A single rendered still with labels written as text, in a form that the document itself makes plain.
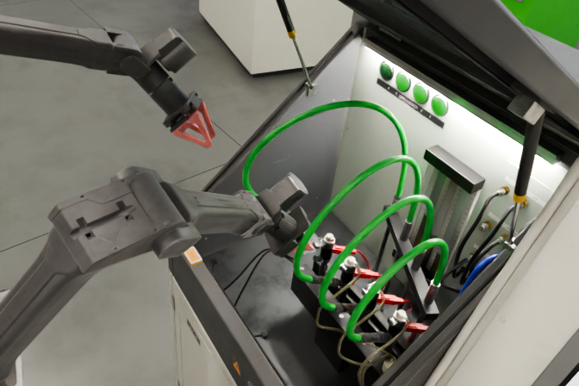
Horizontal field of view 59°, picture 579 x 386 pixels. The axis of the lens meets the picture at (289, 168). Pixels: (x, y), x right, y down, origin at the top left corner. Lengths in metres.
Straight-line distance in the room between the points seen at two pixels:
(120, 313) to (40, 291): 1.82
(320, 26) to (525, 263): 3.42
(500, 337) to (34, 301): 0.70
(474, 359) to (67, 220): 0.71
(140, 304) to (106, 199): 1.89
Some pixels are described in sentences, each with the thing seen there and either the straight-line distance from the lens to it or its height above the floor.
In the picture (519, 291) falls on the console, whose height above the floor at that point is 1.32.
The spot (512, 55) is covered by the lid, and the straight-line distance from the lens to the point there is 0.49.
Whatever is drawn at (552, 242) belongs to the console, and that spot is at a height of 1.42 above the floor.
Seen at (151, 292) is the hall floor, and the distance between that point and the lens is 2.49.
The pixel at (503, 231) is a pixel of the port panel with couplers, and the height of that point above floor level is 1.21.
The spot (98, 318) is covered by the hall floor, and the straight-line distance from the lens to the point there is 2.44.
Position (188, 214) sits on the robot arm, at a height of 1.50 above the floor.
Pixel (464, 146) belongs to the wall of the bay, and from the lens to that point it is 1.19.
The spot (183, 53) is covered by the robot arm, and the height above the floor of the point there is 1.49.
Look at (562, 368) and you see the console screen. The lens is 0.91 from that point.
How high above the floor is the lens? 1.94
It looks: 38 degrees down
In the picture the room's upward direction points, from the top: 7 degrees clockwise
